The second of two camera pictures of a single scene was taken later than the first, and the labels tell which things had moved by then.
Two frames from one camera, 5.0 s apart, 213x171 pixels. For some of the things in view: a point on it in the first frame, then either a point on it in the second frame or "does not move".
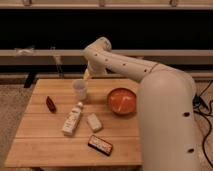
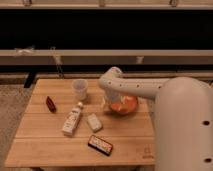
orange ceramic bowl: [121, 101] does not move
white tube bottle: [72, 120] does not move
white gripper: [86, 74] to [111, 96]
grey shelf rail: [77, 56] does not move
